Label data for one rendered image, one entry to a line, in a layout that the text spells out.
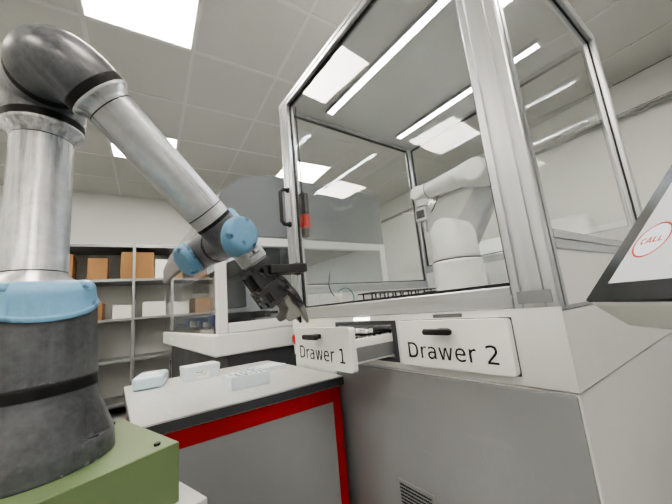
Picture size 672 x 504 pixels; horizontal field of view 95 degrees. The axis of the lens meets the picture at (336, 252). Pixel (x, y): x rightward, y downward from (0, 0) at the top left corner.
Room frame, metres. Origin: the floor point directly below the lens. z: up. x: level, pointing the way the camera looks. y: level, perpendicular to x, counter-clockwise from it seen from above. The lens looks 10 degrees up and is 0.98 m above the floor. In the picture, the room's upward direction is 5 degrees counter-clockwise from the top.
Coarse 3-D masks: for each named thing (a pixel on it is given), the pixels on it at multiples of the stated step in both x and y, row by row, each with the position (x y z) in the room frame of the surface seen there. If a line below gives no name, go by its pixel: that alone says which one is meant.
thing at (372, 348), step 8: (376, 336) 0.86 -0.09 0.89; (384, 336) 0.88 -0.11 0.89; (392, 336) 0.90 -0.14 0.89; (360, 344) 0.83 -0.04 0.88; (368, 344) 0.85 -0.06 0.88; (376, 344) 0.86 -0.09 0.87; (384, 344) 0.88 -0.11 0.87; (392, 344) 0.89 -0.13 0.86; (360, 352) 0.82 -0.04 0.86; (368, 352) 0.84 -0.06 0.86; (376, 352) 0.86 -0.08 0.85; (384, 352) 0.87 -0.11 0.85; (392, 352) 0.89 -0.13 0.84; (360, 360) 0.82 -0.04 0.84; (368, 360) 0.84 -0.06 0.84
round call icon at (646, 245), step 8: (656, 224) 0.30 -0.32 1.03; (664, 224) 0.29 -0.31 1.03; (648, 232) 0.30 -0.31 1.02; (656, 232) 0.29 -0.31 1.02; (664, 232) 0.28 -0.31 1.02; (640, 240) 0.31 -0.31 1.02; (648, 240) 0.30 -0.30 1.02; (656, 240) 0.29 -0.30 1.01; (664, 240) 0.28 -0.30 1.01; (632, 248) 0.32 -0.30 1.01; (640, 248) 0.30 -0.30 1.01; (648, 248) 0.29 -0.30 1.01; (656, 248) 0.28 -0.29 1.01; (632, 256) 0.31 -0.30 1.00; (640, 256) 0.30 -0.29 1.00; (648, 256) 0.29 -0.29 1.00
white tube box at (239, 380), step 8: (224, 376) 1.05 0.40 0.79; (232, 376) 1.03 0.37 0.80; (240, 376) 1.00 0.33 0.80; (248, 376) 1.02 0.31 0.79; (256, 376) 1.03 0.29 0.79; (264, 376) 1.05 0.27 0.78; (224, 384) 1.05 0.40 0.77; (232, 384) 0.99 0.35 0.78; (240, 384) 1.00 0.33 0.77; (248, 384) 1.02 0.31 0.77; (256, 384) 1.03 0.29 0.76
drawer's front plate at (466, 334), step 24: (408, 336) 0.83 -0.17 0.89; (432, 336) 0.76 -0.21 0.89; (456, 336) 0.71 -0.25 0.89; (480, 336) 0.67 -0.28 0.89; (504, 336) 0.63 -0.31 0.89; (408, 360) 0.83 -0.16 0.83; (432, 360) 0.77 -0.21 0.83; (456, 360) 0.72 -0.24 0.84; (480, 360) 0.67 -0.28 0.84; (504, 360) 0.63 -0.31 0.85
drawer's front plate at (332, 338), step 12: (300, 336) 0.99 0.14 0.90; (324, 336) 0.88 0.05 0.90; (336, 336) 0.83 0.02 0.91; (348, 336) 0.79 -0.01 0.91; (312, 348) 0.94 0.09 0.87; (324, 348) 0.88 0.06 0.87; (336, 348) 0.84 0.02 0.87; (348, 348) 0.80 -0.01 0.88; (300, 360) 1.00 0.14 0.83; (312, 360) 0.94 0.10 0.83; (324, 360) 0.89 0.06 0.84; (336, 360) 0.84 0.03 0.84; (348, 360) 0.80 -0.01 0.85; (348, 372) 0.80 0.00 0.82
